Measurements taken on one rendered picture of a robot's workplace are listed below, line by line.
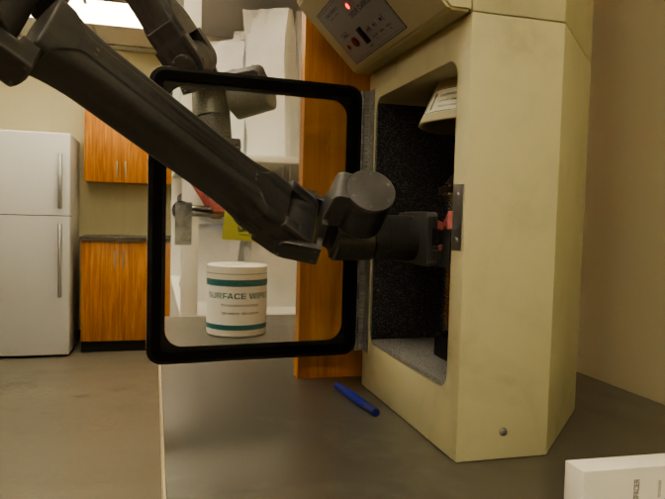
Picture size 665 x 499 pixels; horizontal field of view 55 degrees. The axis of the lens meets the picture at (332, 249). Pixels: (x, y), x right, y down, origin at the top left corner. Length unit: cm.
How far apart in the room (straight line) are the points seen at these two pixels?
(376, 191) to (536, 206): 17
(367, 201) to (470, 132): 13
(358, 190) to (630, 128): 57
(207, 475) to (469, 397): 28
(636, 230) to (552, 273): 41
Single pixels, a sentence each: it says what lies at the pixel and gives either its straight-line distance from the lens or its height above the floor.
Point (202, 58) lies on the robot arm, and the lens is 98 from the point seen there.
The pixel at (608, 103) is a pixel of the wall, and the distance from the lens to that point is 121.
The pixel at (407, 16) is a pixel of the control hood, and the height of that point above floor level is 142.
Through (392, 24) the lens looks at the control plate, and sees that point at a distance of 80.
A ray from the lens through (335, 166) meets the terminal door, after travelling 94.
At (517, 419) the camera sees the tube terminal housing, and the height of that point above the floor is 98.
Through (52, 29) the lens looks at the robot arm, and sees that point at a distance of 63.
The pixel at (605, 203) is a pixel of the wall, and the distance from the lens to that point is 119.
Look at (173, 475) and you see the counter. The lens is 68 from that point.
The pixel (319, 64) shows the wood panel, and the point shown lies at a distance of 103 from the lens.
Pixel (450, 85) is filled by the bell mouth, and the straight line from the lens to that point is 81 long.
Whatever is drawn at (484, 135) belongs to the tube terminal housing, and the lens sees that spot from 69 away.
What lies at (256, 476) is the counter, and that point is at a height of 94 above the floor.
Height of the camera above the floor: 120
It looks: 3 degrees down
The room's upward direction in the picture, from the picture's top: 2 degrees clockwise
